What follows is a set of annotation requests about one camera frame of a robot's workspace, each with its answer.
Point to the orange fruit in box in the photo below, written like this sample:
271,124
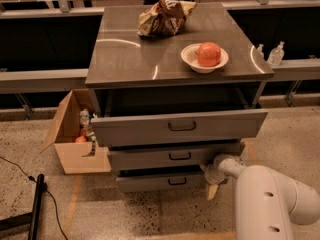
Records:
80,139

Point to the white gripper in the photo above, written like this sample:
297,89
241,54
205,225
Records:
211,174

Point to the grey drawer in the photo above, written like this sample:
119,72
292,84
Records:
178,128
163,181
171,155

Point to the grey middle drawer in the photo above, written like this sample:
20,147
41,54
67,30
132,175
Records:
171,155

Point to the white bowl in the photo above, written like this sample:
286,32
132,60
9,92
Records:
190,57

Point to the brown chip bag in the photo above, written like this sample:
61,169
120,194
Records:
165,18

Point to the grey drawer cabinet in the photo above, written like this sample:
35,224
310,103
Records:
122,59

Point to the grey bottom drawer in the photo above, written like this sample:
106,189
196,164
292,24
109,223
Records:
163,181

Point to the cardboard box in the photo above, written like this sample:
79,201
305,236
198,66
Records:
75,157

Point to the black stand leg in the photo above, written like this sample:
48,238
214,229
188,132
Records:
31,218

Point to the clear sanitizer bottle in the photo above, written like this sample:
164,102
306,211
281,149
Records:
276,55

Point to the grey top drawer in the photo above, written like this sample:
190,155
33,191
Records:
178,128

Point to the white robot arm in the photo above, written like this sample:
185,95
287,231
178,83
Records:
267,202

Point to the red apple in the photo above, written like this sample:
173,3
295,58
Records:
209,54

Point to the small bottle in box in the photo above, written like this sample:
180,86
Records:
84,118

